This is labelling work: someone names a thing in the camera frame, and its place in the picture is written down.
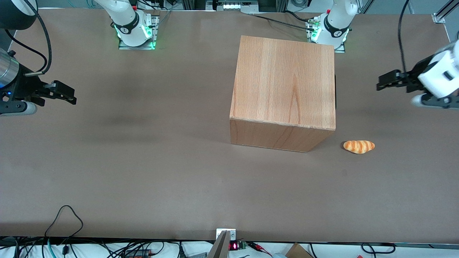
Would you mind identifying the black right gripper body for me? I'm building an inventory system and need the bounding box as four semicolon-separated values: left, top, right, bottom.
0;64;48;108

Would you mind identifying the wooden drawer cabinet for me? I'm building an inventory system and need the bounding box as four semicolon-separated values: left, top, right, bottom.
229;35;336;153

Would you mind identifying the orange striped toy bread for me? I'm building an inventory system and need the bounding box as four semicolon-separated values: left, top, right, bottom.
343;140;375;154

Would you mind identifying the white power strip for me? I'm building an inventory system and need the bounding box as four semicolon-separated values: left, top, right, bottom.
214;0;259;14

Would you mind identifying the brown cardboard piece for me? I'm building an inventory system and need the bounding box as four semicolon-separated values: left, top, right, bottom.
285;243;313;258

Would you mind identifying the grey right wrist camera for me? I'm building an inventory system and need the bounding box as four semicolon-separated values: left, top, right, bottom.
0;101;38;116

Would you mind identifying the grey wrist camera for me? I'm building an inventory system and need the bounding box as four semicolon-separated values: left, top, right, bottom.
411;94;459;109
0;101;38;116

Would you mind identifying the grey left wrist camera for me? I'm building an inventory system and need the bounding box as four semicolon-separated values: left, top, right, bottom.
411;94;459;109

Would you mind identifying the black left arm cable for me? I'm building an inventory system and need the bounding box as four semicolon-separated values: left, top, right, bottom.
397;0;411;74

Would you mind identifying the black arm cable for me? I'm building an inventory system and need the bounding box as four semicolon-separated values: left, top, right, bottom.
397;0;411;74
4;0;53;77

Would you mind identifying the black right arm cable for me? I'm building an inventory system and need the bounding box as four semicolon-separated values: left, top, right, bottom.
4;0;53;77

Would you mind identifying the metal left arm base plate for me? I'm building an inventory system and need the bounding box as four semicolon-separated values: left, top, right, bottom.
305;19;346;54

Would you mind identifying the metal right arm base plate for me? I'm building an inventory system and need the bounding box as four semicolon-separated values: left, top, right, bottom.
118;14;160;50

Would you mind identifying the black looped cable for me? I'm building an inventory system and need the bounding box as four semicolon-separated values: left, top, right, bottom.
44;205;84;240

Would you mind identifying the black cable on table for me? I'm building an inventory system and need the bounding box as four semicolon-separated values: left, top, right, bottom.
250;11;317;32

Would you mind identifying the black coiled cable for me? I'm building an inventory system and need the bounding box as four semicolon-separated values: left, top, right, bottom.
361;243;396;255

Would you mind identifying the tan angled post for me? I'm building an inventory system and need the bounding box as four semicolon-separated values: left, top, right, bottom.
207;230;231;258

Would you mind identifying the silver clamp bracket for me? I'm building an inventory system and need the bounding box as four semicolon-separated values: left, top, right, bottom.
216;228;237;241

